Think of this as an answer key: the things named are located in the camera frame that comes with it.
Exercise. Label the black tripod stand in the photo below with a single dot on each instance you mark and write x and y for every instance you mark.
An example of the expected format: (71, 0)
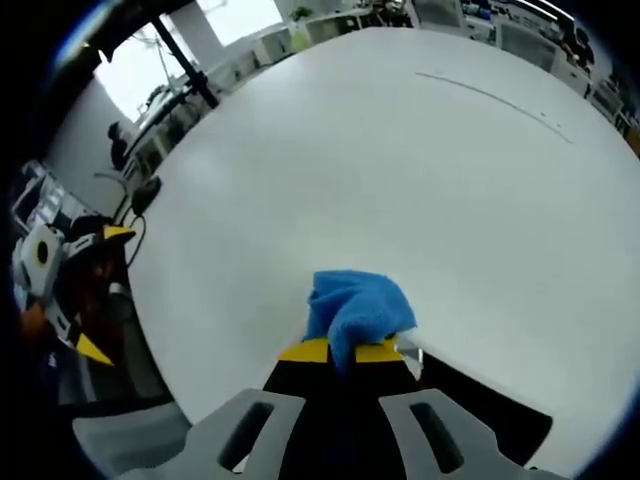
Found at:
(187, 65)

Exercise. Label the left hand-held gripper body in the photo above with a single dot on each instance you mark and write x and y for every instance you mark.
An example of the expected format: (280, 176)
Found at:
(40, 260)

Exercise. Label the black oval device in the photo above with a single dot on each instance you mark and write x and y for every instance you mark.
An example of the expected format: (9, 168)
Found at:
(146, 194)

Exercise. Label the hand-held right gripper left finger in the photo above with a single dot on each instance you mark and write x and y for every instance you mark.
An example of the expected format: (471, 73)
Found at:
(260, 425)

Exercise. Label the person's left hand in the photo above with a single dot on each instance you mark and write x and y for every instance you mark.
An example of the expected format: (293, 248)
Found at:
(34, 322)

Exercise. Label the green potted plant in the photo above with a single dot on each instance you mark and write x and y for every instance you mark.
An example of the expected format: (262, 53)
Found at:
(301, 14)

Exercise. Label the grey chair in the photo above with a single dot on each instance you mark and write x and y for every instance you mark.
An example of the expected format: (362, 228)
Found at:
(130, 435)

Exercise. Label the white desk equipment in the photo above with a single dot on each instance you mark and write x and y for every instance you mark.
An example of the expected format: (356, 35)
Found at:
(35, 197)

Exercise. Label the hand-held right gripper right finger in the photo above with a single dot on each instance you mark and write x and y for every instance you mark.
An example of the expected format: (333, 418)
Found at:
(425, 430)

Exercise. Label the blue cleaning cloth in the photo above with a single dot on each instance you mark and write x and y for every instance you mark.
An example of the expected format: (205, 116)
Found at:
(362, 310)

